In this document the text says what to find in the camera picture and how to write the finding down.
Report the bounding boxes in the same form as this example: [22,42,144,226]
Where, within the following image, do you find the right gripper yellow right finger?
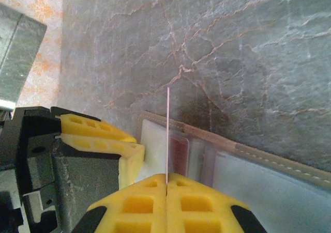
[167,172,267,233]

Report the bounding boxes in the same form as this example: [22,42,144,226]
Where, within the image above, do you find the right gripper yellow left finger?
[71,173,168,233]

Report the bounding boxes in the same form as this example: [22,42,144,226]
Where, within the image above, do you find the red white credit card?
[169,137,191,177]

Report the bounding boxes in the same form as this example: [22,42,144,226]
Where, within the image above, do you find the beige card holder clear sleeves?
[138,110,331,233]

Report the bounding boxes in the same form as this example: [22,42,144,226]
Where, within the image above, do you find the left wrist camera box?
[0,3,48,110]

